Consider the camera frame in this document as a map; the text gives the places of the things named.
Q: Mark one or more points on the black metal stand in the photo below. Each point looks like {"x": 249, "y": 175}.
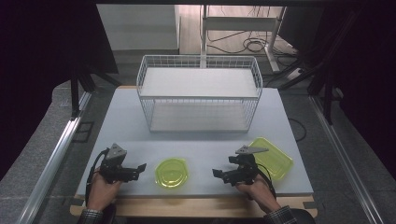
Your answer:
{"x": 327, "y": 93}
{"x": 74, "y": 93}

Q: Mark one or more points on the rectangular yellow-green plastic tray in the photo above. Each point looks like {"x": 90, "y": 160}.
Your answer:
{"x": 275, "y": 160}

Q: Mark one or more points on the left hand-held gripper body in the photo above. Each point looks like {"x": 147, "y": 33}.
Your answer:
{"x": 114, "y": 172}

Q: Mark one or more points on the aluminium frame rail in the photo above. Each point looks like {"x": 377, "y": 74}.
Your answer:
{"x": 51, "y": 168}
{"x": 342, "y": 158}

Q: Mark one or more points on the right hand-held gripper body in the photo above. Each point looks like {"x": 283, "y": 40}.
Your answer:
{"x": 246, "y": 172}

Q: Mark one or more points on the white power strip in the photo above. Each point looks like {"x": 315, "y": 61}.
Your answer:
{"x": 295, "y": 74}

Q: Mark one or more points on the dark curtain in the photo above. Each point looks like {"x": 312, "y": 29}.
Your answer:
{"x": 40, "y": 62}
{"x": 367, "y": 68}

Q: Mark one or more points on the white metal desk frame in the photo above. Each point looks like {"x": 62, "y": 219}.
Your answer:
{"x": 239, "y": 23}

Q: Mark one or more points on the white cabinet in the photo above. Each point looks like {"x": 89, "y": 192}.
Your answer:
{"x": 137, "y": 26}

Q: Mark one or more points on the person's left hand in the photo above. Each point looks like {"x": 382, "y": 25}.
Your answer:
{"x": 101, "y": 193}

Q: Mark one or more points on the person's right hand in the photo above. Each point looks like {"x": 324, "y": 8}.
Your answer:
{"x": 260, "y": 193}

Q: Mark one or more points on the round yellow-green plastic dish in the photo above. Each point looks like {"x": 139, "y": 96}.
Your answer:
{"x": 171, "y": 173}

